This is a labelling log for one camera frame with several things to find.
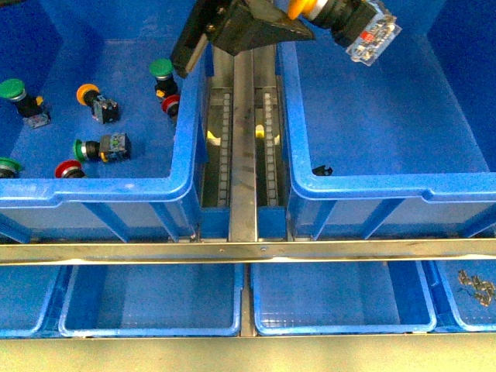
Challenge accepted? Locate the steel divider rail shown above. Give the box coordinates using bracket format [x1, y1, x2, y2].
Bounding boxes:
[229, 51, 258, 243]

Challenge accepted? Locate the green push button top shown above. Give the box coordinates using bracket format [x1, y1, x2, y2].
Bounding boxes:
[149, 58, 179, 101]

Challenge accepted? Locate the blue lower middle bin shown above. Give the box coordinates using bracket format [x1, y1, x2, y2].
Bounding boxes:
[251, 261, 437, 336]

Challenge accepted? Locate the blue bin with buttons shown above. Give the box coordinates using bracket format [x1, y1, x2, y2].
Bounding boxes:
[1, 1, 205, 243]

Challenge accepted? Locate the pile of metal clips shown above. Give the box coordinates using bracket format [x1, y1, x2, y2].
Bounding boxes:
[458, 270, 495, 308]

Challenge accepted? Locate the green push button left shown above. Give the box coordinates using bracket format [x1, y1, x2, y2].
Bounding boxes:
[1, 78, 51, 129]

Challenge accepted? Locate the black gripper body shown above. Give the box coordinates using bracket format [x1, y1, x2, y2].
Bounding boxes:
[170, 1, 315, 78]

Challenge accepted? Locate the steel shelf front rail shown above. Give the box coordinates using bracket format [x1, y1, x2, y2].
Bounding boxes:
[1, 238, 495, 266]

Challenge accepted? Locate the green push button lying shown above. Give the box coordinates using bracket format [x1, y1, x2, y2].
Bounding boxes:
[72, 133, 132, 163]

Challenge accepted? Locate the red push button by wall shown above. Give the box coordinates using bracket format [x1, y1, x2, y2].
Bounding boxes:
[161, 94, 181, 122]

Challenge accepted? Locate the green push button corner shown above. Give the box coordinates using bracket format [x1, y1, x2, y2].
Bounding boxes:
[0, 157, 22, 179]

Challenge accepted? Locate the orange push button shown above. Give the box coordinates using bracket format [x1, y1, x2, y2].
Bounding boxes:
[76, 84, 120, 124]

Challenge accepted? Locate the red push button front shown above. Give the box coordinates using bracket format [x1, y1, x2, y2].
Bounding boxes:
[54, 160, 87, 178]

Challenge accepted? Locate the blue middle storage bin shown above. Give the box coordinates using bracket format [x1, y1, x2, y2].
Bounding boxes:
[277, 1, 495, 239]

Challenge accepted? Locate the blue lower left bin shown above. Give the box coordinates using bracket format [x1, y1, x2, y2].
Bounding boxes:
[58, 263, 243, 338]

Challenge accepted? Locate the blue lower bin with clips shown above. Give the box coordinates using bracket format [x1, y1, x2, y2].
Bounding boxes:
[424, 260, 495, 333]

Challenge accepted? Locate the yellow mushroom push button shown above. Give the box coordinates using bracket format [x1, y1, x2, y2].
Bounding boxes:
[287, 0, 402, 67]

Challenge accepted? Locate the small black clip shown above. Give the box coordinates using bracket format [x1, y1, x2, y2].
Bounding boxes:
[312, 165, 333, 177]

